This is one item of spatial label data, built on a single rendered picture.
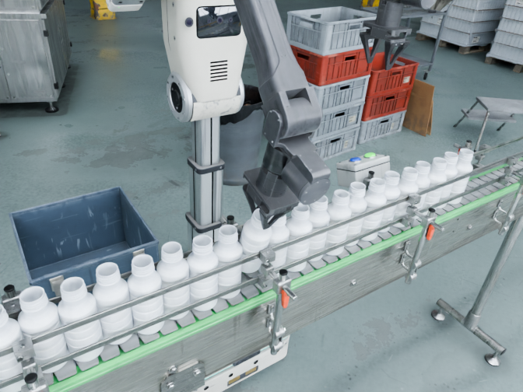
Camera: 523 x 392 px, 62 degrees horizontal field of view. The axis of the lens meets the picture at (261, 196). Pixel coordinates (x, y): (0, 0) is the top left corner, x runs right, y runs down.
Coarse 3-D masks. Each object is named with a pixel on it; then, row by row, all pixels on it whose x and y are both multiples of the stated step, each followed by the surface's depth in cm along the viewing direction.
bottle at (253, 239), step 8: (256, 216) 87; (248, 224) 87; (256, 224) 85; (248, 232) 86; (256, 232) 86; (264, 232) 86; (240, 240) 90; (248, 240) 87; (256, 240) 86; (264, 240) 87; (248, 248) 88; (256, 248) 88; (264, 248) 89; (248, 264) 92; (256, 264) 93; (248, 272) 94
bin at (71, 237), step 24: (96, 192) 132; (120, 192) 136; (24, 216) 124; (48, 216) 128; (72, 216) 132; (96, 216) 137; (120, 216) 141; (24, 240) 127; (48, 240) 132; (72, 240) 136; (96, 240) 141; (120, 240) 146; (144, 240) 126; (24, 264) 105; (48, 264) 136; (72, 264) 136; (96, 264) 108; (120, 264) 112; (48, 288) 104
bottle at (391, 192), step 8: (384, 176) 109; (392, 176) 111; (392, 184) 109; (384, 192) 110; (392, 192) 109; (392, 200) 110; (392, 208) 112; (384, 216) 113; (392, 216) 114; (384, 232) 116
